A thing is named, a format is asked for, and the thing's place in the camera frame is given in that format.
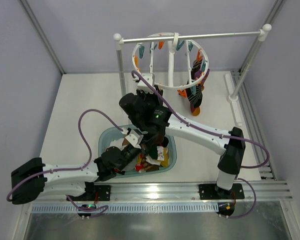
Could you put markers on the black white striped sock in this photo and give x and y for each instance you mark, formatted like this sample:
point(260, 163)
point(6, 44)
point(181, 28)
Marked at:
point(194, 96)

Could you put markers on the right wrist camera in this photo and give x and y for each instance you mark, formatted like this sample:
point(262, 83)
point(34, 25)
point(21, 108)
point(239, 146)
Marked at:
point(148, 80)

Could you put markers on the purple red striped sock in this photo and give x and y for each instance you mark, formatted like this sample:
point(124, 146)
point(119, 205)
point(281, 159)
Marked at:
point(197, 111)

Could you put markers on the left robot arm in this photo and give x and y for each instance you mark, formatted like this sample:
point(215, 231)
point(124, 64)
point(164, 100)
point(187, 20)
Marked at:
point(36, 179)

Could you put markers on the pile of socks in basket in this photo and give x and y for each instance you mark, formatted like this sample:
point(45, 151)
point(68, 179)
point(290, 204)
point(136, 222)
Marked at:
point(152, 155)

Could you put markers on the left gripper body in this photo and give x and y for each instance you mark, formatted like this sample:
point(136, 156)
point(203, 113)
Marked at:
point(145, 145)

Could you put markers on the aluminium rail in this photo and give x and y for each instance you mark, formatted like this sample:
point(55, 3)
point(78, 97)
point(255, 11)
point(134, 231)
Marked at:
point(254, 190)

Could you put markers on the white drying rack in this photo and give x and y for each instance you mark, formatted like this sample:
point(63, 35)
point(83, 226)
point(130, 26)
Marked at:
point(261, 35)

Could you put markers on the round white clip hanger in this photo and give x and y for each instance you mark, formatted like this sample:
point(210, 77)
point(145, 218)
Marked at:
point(174, 43)

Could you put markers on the teal plastic basket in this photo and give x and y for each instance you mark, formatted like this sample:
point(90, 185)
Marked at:
point(113, 134)

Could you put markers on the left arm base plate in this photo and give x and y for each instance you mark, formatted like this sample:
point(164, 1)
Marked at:
point(94, 192)

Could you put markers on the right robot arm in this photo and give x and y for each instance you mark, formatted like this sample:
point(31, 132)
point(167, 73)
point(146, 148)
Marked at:
point(152, 114)

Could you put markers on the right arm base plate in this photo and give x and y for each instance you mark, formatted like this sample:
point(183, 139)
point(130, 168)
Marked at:
point(213, 192)

